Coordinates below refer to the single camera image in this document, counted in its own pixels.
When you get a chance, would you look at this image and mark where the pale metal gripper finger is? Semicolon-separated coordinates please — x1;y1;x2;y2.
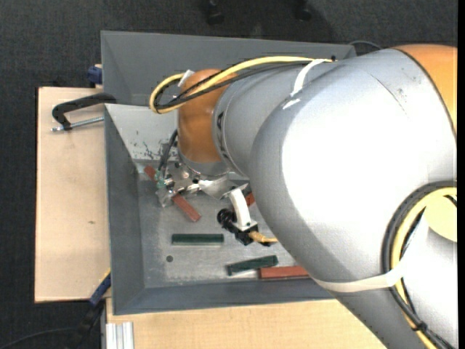
155;189;175;209

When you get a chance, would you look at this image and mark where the grey metal bin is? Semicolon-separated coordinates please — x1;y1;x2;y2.
100;30;359;316

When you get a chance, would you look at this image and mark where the dark green flat block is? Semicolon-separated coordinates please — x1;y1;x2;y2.
171;233;225;247
225;254;280;277

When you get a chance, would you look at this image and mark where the pale cardboard board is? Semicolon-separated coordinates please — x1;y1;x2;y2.
33;86;112;303

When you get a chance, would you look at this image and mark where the black cylinder on white bracket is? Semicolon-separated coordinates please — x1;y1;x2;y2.
217;188;279;247

